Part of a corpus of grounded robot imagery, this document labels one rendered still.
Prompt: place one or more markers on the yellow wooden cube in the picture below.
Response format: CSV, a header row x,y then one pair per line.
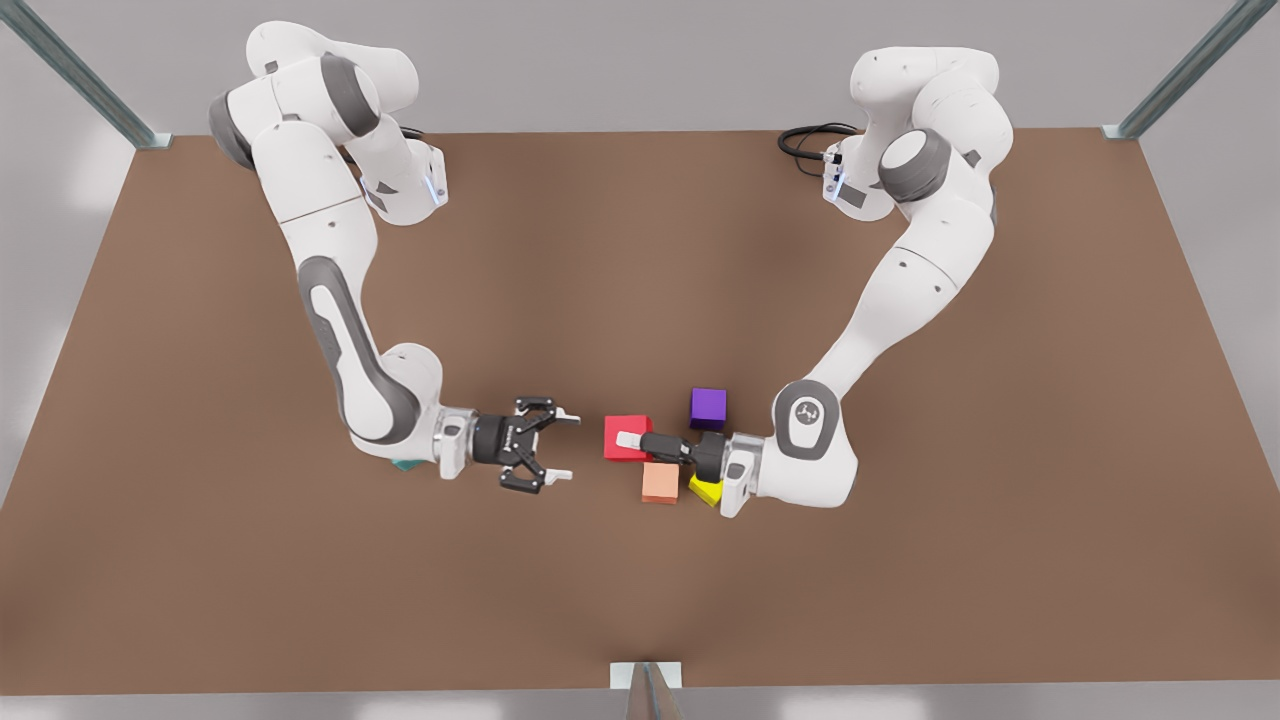
x,y
706,490

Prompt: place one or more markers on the silver frame post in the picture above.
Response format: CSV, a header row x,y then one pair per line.
x,y
80,75
647,690
1185,70

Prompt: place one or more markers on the orange wooden cube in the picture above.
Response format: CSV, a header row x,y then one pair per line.
x,y
660,483

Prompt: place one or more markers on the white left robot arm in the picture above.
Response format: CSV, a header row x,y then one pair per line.
x,y
930,230

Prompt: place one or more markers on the red wooden cube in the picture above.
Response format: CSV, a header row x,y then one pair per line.
x,y
626,432

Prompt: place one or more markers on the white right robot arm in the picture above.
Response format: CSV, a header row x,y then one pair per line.
x,y
318,200

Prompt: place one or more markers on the purple wooden cube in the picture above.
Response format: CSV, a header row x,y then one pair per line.
x,y
708,406

